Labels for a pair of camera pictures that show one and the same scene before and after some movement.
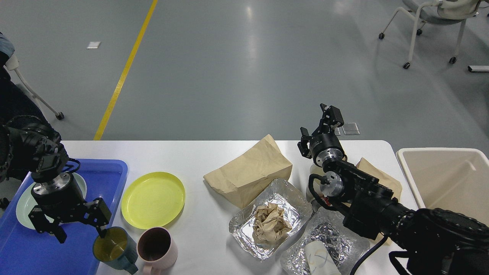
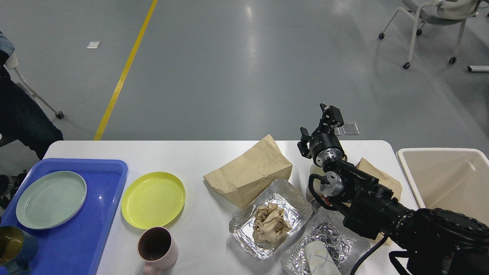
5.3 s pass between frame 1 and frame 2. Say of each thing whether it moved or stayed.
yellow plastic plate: stayed
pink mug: stayed
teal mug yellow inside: moved
